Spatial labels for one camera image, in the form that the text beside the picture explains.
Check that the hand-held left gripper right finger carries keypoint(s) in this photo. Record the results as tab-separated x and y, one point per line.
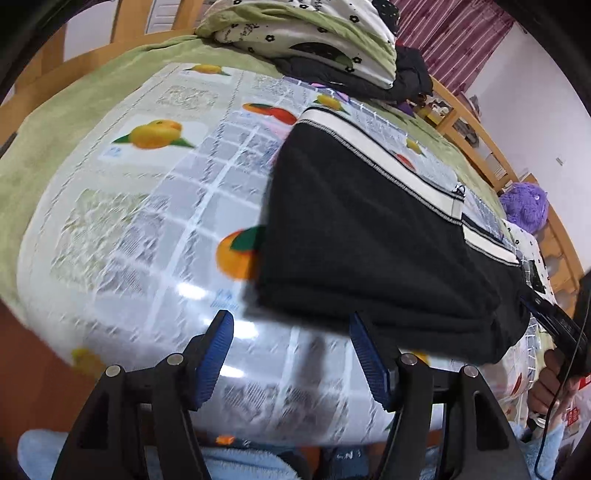
369	364

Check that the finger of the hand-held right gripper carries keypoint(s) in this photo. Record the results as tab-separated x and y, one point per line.
549	318

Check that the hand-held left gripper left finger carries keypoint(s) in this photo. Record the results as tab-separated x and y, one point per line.
213	364

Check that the black pants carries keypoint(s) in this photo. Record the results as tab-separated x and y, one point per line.
378	258

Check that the person's right hand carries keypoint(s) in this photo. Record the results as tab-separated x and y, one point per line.
547	387

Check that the white floral pillow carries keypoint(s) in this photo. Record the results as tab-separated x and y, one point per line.
531	251

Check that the purple plush toy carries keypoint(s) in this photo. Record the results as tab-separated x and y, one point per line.
524	207

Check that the fruit print plastic tablecloth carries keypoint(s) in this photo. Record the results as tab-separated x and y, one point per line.
138	221

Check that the light blue fleece garment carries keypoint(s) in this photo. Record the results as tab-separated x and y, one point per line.
51	454

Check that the black jacket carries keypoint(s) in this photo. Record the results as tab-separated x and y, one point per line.
406	78

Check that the striped maroon curtain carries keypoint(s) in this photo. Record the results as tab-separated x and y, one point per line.
455	32

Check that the green fleece blanket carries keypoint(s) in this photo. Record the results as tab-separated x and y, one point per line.
69	97

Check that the folded white floral quilt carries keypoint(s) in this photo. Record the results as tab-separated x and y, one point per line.
300	32

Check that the wooden bed frame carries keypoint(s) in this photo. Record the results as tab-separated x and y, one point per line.
466	120

